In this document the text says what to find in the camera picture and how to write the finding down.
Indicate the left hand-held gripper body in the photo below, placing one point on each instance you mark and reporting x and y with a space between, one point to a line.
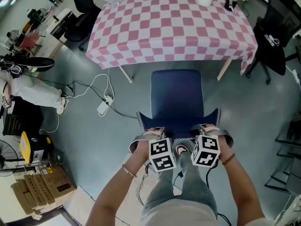
162 154

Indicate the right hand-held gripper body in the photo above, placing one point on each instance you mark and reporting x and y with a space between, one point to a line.
204 152

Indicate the person's left forearm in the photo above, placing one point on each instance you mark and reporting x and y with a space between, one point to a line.
117 192

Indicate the person's right forearm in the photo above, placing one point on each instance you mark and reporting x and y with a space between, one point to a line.
242 192

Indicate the pink checkered tablecloth table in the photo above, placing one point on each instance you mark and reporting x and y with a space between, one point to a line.
125 74

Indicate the black mesh office chair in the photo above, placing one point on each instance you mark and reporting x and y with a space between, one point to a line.
275 53

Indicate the person's left hand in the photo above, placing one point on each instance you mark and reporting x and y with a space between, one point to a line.
155 132

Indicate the person's right hand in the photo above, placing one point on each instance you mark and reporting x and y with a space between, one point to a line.
212 129

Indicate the person's right shoe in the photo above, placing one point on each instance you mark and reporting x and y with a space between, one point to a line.
181 149

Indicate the person's jeans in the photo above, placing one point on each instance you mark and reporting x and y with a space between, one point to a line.
195 185

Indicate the rose gold bangle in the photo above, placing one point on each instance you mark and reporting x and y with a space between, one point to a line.
129 171

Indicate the person's light shirt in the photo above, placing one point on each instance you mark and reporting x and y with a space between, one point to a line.
178 213

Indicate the white power strip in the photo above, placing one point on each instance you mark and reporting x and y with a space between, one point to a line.
102 108

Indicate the black step rack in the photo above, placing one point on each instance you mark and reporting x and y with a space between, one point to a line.
294 131

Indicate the stack of cardboard boxes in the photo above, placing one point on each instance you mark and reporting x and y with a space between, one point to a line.
47 187

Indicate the pink checked tablecloth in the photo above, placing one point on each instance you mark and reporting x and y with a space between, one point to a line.
169 29

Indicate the yellow-lid black bin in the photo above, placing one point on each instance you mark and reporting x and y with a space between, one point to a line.
24 147

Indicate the black cabinet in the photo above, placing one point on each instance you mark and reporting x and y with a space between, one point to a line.
23 119

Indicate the dark bottle with white cap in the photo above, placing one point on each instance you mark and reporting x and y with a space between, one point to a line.
229 2

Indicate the large black round pan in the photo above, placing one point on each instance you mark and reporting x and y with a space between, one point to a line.
40 62

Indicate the black standing fan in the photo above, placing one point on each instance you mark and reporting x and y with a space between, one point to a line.
9 149

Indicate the white low cabinet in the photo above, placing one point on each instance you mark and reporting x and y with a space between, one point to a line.
60 18

